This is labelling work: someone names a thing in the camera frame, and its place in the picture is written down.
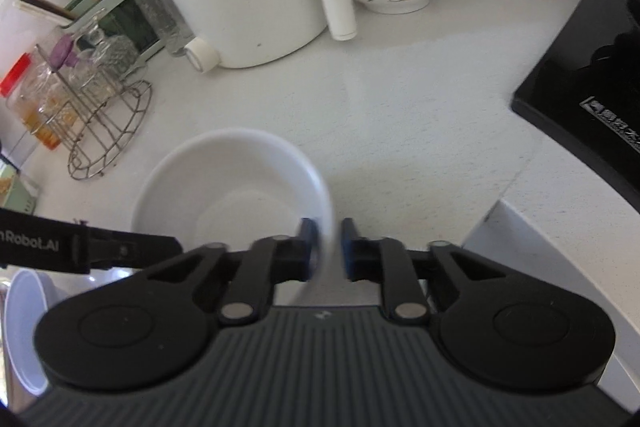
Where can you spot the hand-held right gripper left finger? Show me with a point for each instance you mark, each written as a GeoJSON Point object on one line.
{"type": "Point", "coordinates": [309, 252]}

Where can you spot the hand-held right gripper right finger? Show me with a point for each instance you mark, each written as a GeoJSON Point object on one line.
{"type": "Point", "coordinates": [348, 252]}

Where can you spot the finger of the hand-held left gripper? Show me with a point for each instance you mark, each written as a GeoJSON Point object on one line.
{"type": "Point", "coordinates": [135, 249]}

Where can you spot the white bowl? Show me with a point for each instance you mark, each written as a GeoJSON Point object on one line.
{"type": "Point", "coordinates": [225, 177]}

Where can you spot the green plastic basket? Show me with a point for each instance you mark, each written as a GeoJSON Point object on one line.
{"type": "Point", "coordinates": [22, 202]}

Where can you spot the enoki mushroom bunch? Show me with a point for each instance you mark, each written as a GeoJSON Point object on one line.
{"type": "Point", "coordinates": [6, 187]}

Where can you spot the white cup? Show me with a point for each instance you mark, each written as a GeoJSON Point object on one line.
{"type": "Point", "coordinates": [25, 332]}

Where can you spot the oil jar red lid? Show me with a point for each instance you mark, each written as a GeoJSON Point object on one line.
{"type": "Point", "coordinates": [30, 117]}

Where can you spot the glass bottle purple stopper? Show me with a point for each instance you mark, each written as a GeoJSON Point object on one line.
{"type": "Point", "coordinates": [62, 49]}

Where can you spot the green chopstick holder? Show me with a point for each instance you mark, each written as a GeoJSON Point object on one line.
{"type": "Point", "coordinates": [130, 27]}

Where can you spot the black induction cooktop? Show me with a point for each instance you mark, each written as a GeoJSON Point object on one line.
{"type": "Point", "coordinates": [590, 82]}

